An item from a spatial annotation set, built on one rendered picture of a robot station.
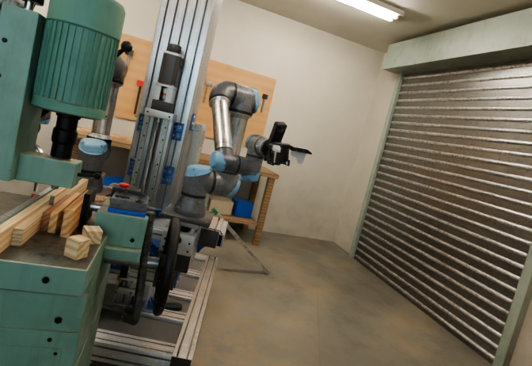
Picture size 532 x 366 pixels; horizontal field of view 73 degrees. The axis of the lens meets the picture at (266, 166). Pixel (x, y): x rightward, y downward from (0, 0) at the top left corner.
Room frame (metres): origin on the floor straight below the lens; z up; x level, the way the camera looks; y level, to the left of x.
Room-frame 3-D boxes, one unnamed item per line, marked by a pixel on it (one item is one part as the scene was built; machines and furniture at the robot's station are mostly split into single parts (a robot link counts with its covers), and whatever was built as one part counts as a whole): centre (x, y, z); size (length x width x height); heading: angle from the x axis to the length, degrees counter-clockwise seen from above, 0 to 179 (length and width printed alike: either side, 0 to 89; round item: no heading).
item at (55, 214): (0.97, 0.51, 0.93); 0.22 x 0.02 x 0.06; 16
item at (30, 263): (1.00, 0.45, 0.87); 0.61 x 0.30 x 0.06; 16
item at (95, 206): (1.00, 0.44, 0.95); 0.09 x 0.07 x 0.09; 16
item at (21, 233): (1.04, 0.57, 0.92); 0.60 x 0.02 x 0.04; 16
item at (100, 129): (1.76, 0.84, 1.19); 0.15 x 0.12 x 0.55; 18
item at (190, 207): (1.66, 0.30, 0.87); 0.15 x 0.15 x 0.10
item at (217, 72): (4.22, 1.07, 1.50); 2.00 x 0.04 x 0.90; 109
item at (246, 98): (1.73, 0.18, 1.19); 0.15 x 0.12 x 0.55; 119
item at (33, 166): (0.96, 0.57, 1.03); 0.14 x 0.07 x 0.09; 106
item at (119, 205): (1.03, 0.37, 0.99); 0.13 x 0.11 x 0.06; 16
